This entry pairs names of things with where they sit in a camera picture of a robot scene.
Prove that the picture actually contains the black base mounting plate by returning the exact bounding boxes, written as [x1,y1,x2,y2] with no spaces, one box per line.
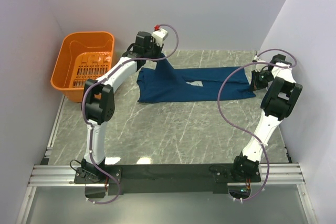
[74,164,261,195]

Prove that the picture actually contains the blue mickey mouse t-shirt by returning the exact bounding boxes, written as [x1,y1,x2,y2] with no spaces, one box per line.
[136,53,256,104]

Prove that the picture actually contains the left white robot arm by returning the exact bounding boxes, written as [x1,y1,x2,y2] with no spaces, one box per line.
[81,28,168,183]

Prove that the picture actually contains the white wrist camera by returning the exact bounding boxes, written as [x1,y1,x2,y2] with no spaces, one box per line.
[152,25,169,46]
[253,55,262,62]

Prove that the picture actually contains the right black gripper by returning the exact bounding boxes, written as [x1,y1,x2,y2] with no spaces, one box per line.
[249,69,274,92]

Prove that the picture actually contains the aluminium frame rail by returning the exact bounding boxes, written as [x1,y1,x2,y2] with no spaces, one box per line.
[15,95,318,224]

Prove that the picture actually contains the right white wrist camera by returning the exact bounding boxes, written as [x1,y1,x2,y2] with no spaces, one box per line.
[253,55,262,62]

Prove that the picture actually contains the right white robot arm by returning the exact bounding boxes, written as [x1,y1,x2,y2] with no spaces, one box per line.
[230,54,303,182]

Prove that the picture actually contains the orange plastic basket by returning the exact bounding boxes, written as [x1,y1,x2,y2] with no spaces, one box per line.
[50,31,116,103]

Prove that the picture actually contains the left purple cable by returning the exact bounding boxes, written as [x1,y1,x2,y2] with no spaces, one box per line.
[81,24,179,205]

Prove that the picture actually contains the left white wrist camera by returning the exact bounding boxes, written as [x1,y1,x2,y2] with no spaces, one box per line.
[152,25,169,46]

